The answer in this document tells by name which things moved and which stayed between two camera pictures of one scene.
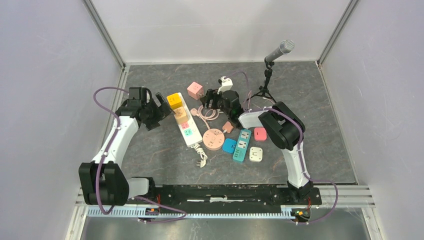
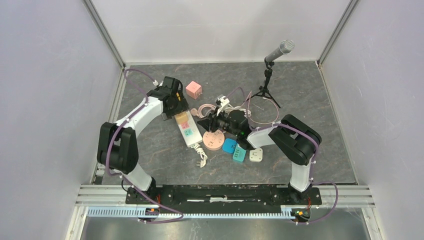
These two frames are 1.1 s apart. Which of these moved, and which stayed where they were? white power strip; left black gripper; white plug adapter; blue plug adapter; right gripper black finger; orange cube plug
Moved: right gripper black finger; left black gripper
Stayed: orange cube plug; white plug adapter; blue plug adapter; white power strip
